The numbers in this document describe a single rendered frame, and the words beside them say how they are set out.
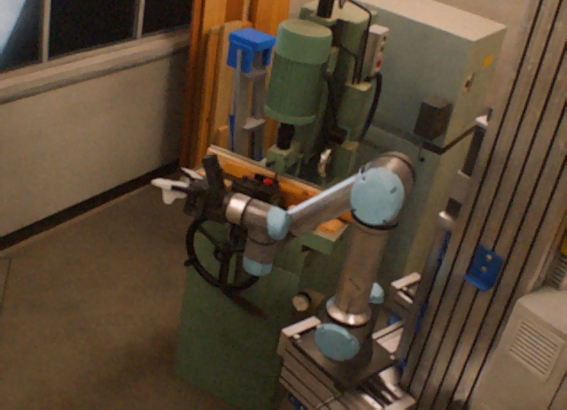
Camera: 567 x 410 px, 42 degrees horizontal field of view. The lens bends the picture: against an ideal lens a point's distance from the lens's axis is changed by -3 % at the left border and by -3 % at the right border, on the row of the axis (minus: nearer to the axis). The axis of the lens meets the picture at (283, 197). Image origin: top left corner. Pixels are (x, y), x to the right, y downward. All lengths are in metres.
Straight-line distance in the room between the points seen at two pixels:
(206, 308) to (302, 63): 1.02
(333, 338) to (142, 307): 1.72
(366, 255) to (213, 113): 2.42
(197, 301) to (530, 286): 1.42
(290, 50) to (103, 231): 1.90
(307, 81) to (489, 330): 0.99
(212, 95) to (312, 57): 1.71
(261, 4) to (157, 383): 2.18
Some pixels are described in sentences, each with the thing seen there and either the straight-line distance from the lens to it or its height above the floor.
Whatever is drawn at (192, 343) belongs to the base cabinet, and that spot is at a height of 0.21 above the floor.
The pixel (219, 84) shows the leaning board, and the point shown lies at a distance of 4.02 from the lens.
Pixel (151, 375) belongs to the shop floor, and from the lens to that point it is 3.17.
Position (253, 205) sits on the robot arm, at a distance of 1.87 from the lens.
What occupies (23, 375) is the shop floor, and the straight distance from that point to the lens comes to 3.15.
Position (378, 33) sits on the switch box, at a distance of 2.67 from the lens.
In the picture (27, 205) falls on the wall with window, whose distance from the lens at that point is 3.77.
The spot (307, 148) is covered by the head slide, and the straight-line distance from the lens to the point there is 2.67.
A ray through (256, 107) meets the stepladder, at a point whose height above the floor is 0.81.
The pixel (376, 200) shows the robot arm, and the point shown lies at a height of 1.41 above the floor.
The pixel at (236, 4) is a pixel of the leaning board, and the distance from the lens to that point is 4.23.
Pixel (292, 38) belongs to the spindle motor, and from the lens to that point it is 2.39.
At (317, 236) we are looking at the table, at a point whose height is 0.89.
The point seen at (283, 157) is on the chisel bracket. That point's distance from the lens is 2.57.
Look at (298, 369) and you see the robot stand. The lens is 2.26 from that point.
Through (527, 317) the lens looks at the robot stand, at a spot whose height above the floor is 1.21.
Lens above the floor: 2.19
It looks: 29 degrees down
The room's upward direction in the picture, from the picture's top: 12 degrees clockwise
